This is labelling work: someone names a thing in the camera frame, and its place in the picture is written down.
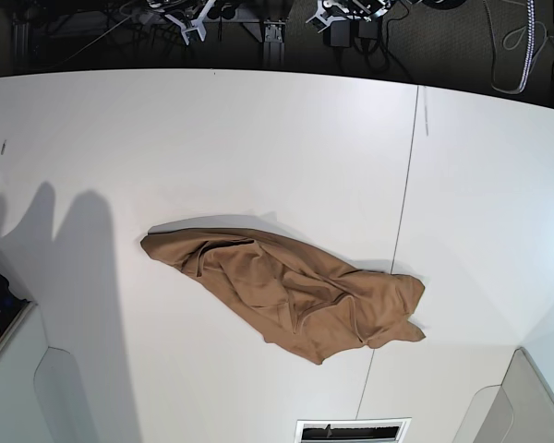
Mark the brown t-shirt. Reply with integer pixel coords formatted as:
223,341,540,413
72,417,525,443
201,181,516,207
140,228,426,365

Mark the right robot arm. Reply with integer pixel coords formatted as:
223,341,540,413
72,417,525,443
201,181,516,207
138,0,216,46

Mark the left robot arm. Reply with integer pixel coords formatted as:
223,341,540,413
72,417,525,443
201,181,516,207
306,0,395,33

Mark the black power adapter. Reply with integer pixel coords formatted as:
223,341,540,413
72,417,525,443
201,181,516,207
323,20,352,49

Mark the aluminium frame post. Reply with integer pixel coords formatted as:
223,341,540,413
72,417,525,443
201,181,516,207
261,20,286,70

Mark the grey looped cable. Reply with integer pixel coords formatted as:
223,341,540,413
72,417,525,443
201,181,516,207
485,0,554,96

